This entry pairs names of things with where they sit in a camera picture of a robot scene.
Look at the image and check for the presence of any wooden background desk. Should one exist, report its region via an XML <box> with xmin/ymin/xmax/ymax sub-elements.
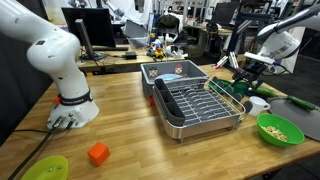
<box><xmin>77</xmin><ymin>44</ymin><xmax>185</xmax><ymax>73</ymax></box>

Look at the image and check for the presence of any gray round tray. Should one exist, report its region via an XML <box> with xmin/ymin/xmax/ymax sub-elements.
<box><xmin>266</xmin><ymin>96</ymin><xmax>320</xmax><ymax>142</ymax></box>

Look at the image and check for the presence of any aluminum rail clamp stand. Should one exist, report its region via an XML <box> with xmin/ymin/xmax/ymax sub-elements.
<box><xmin>214</xmin><ymin>51</ymin><xmax>246</xmax><ymax>76</ymax></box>

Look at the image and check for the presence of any lime green bowl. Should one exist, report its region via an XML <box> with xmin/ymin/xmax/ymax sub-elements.
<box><xmin>20</xmin><ymin>154</ymin><xmax>70</xmax><ymax>180</ymax></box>

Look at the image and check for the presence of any orange cube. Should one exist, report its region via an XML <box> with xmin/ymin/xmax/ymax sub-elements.
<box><xmin>86</xmin><ymin>141</ymin><xmax>111</xmax><ymax>167</ymax></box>

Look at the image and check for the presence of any gray dish rack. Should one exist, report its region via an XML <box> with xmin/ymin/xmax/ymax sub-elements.
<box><xmin>152</xmin><ymin>77</ymin><xmax>247</xmax><ymax>141</ymax></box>

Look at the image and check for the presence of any green cucumber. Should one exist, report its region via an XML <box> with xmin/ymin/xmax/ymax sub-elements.
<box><xmin>253</xmin><ymin>85</ymin><xmax>280</xmax><ymax>98</ymax></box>
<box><xmin>287</xmin><ymin>95</ymin><xmax>318</xmax><ymax>112</ymax></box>

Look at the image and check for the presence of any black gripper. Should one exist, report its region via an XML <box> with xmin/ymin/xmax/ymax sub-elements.
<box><xmin>231</xmin><ymin>61</ymin><xmax>268</xmax><ymax>92</ymax></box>

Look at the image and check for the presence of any light blue dish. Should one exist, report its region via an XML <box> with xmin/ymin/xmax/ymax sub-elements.
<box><xmin>154</xmin><ymin>73</ymin><xmax>185</xmax><ymax>82</ymax></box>

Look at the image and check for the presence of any black base cable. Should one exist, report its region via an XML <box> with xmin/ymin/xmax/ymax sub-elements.
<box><xmin>8</xmin><ymin>116</ymin><xmax>75</xmax><ymax>180</ymax></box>

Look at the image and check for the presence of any black computer monitor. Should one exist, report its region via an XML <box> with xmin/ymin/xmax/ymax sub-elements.
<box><xmin>61</xmin><ymin>7</ymin><xmax>117</xmax><ymax>62</ymax></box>

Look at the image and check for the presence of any clear plastic storage bin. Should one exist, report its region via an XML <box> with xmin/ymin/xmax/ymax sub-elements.
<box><xmin>123</xmin><ymin>19</ymin><xmax>151</xmax><ymax>50</ymax></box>

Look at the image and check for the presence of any white mug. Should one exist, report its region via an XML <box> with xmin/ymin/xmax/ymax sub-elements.
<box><xmin>248</xmin><ymin>95</ymin><xmax>272</xmax><ymax>118</ymax></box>

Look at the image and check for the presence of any gray plastic bin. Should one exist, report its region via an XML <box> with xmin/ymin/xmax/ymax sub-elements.
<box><xmin>140</xmin><ymin>59</ymin><xmax>210</xmax><ymax>100</ymax></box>

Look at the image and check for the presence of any pile of tan nuts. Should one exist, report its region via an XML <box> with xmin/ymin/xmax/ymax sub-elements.
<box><xmin>262</xmin><ymin>125</ymin><xmax>289</xmax><ymax>143</ymax></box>

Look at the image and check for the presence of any black power adapter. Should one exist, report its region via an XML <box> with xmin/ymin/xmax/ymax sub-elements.
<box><xmin>124</xmin><ymin>51</ymin><xmax>138</xmax><ymax>60</ymax></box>

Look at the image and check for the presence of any bright green plastic bowl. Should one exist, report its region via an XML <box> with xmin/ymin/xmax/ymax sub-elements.
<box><xmin>256</xmin><ymin>113</ymin><xmax>306</xmax><ymax>148</ymax></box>

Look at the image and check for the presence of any dark green plate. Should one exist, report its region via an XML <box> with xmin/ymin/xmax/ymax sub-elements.
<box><xmin>208</xmin><ymin>77</ymin><xmax>238</xmax><ymax>97</ymax></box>

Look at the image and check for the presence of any dark green cup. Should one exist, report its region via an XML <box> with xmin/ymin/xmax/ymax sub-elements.
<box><xmin>232</xmin><ymin>80</ymin><xmax>251</xmax><ymax>98</ymax></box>

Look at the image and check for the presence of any white black headset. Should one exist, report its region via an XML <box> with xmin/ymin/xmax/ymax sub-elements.
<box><xmin>165</xmin><ymin>44</ymin><xmax>189</xmax><ymax>58</ymax></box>

